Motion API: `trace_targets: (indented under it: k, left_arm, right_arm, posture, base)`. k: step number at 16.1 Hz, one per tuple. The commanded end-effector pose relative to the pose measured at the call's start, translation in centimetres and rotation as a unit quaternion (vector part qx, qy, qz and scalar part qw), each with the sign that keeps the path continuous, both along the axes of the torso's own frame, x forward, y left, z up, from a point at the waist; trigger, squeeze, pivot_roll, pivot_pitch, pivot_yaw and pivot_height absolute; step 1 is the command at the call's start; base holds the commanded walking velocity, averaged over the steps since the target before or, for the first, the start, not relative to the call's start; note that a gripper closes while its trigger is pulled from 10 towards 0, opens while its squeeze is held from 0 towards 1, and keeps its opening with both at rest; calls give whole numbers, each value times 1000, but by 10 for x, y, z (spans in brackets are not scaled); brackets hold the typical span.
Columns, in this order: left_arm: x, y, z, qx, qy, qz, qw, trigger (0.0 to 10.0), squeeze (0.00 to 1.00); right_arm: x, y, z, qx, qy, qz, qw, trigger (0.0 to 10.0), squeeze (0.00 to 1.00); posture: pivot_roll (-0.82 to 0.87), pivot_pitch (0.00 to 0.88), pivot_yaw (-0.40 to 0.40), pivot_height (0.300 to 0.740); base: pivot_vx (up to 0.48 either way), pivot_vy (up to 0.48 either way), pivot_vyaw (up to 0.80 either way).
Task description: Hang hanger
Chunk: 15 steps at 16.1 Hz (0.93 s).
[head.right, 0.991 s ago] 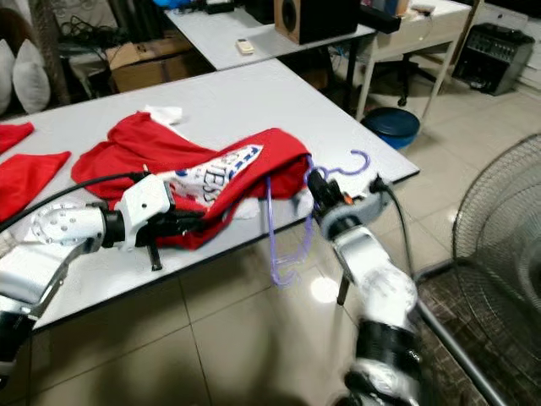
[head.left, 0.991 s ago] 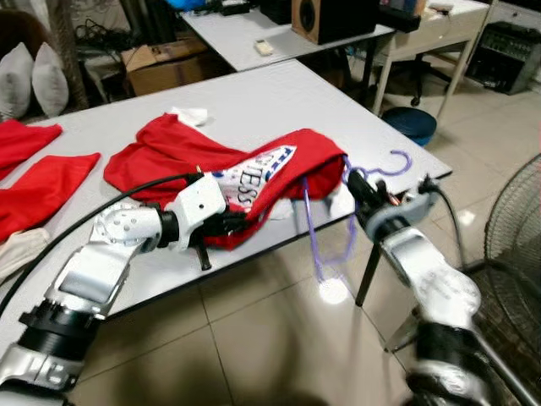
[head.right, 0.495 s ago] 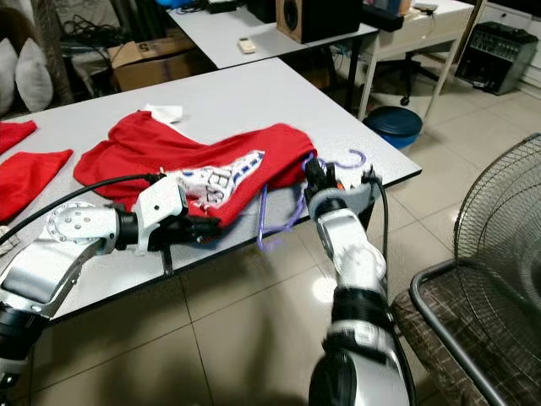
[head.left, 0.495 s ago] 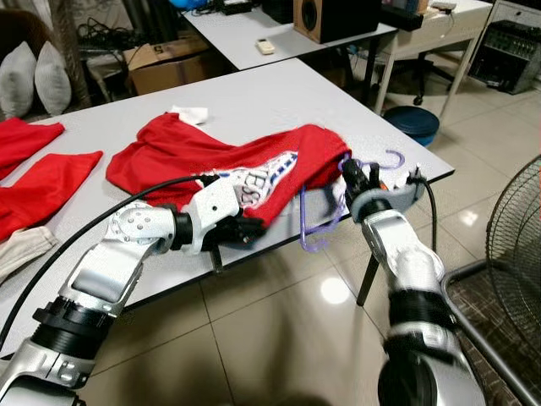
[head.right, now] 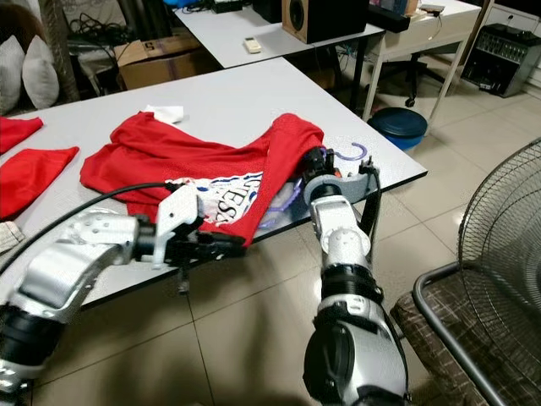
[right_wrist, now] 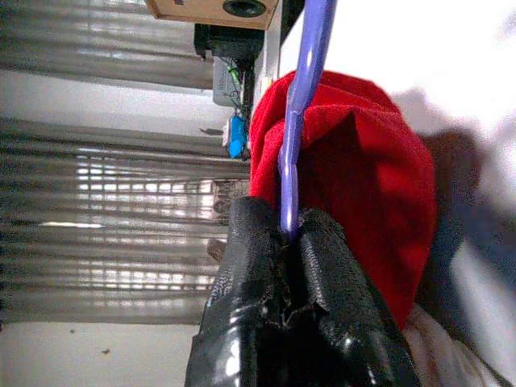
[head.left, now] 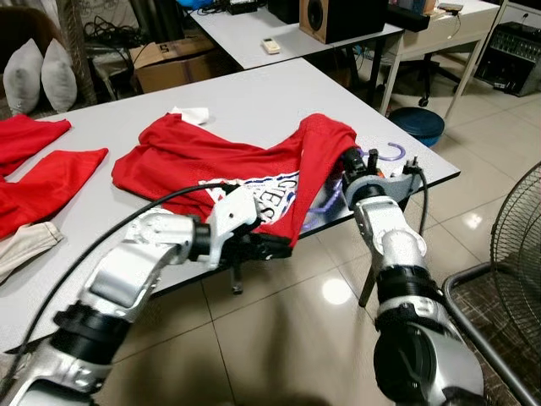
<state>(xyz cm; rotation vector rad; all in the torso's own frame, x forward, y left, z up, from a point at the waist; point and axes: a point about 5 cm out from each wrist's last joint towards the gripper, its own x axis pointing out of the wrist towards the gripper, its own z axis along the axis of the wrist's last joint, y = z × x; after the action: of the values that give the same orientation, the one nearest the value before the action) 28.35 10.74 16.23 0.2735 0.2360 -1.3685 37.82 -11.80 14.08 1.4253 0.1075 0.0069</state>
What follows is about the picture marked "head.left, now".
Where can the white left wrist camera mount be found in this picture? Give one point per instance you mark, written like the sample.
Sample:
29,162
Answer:
235,216

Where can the black audio mixer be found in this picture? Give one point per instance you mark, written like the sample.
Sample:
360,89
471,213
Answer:
507,59

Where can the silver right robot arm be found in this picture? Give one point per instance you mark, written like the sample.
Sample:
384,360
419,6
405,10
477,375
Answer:
397,245

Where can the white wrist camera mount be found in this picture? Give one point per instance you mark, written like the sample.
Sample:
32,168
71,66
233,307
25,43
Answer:
378,186
235,216

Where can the black case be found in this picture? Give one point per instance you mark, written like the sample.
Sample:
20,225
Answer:
410,19

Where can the white remote control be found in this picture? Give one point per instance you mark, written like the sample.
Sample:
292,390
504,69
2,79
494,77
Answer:
270,46

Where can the blue round basin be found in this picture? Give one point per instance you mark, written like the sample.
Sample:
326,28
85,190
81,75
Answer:
416,125

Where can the wooden speaker box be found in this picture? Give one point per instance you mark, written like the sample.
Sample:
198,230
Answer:
342,21

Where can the brown textured post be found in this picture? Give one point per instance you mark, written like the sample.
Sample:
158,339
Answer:
76,42

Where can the purple plastic hanger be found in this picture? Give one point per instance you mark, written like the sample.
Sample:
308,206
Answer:
397,158

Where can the brown woven chair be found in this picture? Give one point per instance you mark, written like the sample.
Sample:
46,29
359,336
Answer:
499,338

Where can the beige cloth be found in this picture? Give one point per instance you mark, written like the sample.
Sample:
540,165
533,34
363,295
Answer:
30,241

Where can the red printed shirt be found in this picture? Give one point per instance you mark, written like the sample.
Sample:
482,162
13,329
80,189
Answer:
194,156

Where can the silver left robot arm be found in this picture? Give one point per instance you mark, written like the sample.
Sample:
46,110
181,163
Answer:
127,279

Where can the grey pillow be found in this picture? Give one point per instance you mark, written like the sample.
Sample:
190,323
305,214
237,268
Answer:
21,76
59,76

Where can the red cloth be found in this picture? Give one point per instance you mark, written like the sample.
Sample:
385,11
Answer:
51,186
30,135

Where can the large cardboard box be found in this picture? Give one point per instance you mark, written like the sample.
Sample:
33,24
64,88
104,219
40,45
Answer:
173,68

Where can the black office chair base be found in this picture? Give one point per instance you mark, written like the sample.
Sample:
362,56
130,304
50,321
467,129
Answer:
425,78

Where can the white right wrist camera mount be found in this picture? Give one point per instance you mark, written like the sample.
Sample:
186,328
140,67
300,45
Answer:
378,186

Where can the white cloth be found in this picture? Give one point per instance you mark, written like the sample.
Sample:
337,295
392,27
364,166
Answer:
193,116

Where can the white desk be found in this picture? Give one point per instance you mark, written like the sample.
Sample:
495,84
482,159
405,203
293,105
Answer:
456,25

